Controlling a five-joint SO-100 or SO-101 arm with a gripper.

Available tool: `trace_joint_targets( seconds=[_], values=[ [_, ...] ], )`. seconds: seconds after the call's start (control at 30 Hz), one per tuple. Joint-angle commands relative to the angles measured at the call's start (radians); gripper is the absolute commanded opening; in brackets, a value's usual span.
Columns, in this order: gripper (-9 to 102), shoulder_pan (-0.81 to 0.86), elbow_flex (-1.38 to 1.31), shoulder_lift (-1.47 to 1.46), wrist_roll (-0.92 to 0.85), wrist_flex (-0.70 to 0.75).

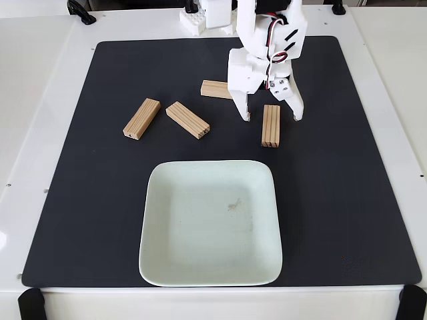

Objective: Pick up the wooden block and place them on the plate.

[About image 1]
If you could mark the wooden block with stepped edge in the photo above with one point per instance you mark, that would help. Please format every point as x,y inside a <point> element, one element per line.
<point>213,89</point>

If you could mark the wooden block with dark grooves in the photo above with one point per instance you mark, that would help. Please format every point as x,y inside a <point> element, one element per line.
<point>271,126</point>

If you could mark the grooved wooden block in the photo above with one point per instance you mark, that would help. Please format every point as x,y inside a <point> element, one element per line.
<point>187,120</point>
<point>141,119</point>

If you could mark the pale green square plate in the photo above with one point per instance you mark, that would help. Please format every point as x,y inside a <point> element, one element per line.
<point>210,233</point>

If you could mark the black base clamp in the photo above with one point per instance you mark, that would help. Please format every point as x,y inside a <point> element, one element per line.
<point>191,5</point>

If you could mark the black table clamp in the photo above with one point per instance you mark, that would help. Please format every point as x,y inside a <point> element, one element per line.
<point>338,8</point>
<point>83,15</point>
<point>30,305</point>
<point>413,303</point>

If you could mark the black rubber mat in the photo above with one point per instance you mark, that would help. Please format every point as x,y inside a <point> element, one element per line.
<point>100,200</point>

